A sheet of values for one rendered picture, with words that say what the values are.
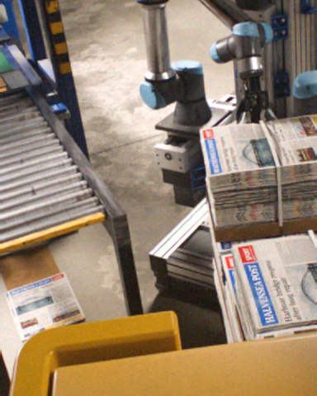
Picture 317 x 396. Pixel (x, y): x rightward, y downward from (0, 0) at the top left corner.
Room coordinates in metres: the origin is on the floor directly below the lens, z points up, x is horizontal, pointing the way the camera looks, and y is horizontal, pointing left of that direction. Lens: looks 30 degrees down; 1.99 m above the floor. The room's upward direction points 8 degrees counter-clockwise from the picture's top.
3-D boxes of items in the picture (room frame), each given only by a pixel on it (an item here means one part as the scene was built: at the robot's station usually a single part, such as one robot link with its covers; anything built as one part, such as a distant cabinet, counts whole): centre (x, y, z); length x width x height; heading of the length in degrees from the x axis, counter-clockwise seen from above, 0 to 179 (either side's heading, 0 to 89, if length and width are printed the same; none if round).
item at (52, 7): (3.21, 0.37, 1.05); 0.05 x 0.05 x 0.45; 18
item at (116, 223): (2.53, 0.34, 0.74); 1.34 x 0.05 x 0.12; 18
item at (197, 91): (2.50, -0.17, 0.98); 0.13 x 0.12 x 0.14; 125
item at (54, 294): (2.49, 0.58, 0.01); 0.37 x 0.28 x 0.01; 18
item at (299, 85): (2.20, -0.57, 0.98); 0.13 x 0.12 x 0.14; 115
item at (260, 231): (1.75, -0.22, 0.86); 0.29 x 0.16 x 0.04; 178
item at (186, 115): (2.50, -0.17, 0.87); 0.15 x 0.15 x 0.10
